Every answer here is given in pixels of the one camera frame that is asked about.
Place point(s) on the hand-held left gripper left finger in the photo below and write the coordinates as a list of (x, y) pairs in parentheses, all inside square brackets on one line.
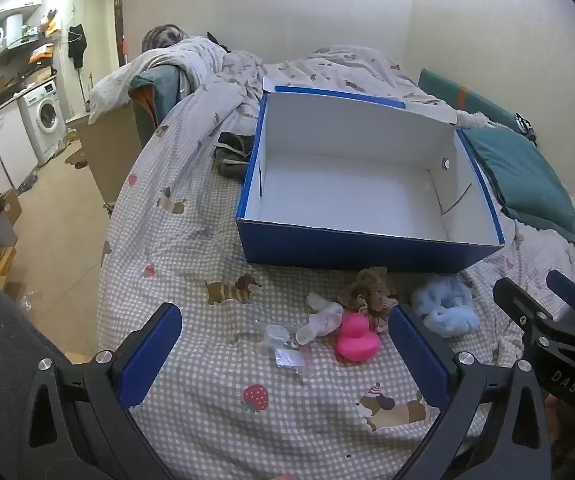
[(150, 355)]

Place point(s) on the white washing machine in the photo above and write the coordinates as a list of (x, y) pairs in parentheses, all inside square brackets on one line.
[(42, 115)]

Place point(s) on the teal pillow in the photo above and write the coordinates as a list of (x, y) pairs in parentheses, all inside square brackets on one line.
[(522, 180)]

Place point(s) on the black and white small item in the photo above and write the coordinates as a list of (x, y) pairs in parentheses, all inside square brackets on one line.
[(523, 126)]

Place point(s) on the grey striped cloth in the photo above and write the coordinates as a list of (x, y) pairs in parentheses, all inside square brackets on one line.
[(163, 37)]

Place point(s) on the white kitchen cabinet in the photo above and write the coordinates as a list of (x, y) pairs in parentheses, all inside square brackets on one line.
[(0, 147)]

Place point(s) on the pink rubber duck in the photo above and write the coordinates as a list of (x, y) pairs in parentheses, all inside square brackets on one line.
[(357, 342)]

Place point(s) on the brown frilly scrunchie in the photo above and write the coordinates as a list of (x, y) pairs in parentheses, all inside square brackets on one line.
[(370, 292)]

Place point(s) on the brown cardboard cabinet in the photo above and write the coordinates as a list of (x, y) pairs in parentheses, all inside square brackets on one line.
[(110, 152)]

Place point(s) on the white printed duvet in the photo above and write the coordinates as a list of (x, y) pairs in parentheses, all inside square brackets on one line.
[(202, 65)]

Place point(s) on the clear plastic packet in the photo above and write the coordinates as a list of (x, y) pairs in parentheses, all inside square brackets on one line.
[(290, 358)]

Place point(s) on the teal cushion with orange stripe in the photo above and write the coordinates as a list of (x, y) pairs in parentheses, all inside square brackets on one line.
[(447, 87)]

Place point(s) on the light blue fluffy scrunchie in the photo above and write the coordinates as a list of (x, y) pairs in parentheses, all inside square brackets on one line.
[(442, 307)]

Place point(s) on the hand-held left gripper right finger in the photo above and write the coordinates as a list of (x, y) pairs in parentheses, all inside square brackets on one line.
[(417, 360)]

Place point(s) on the dark cloth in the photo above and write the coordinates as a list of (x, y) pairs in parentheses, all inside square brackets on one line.
[(232, 155)]

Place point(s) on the pale blue clear item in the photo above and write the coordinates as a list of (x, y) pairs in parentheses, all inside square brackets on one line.
[(276, 333)]

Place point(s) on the white water heater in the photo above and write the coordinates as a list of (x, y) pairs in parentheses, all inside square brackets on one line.
[(13, 27)]

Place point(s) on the blue cardboard box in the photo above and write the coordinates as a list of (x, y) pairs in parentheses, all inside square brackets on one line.
[(357, 195)]

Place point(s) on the grey bin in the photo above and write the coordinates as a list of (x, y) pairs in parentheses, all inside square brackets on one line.
[(2, 232)]

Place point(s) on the teal and orange cloth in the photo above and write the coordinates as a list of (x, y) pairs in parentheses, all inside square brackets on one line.
[(155, 92)]

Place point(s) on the black hanging garment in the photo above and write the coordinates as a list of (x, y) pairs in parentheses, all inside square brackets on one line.
[(76, 42)]

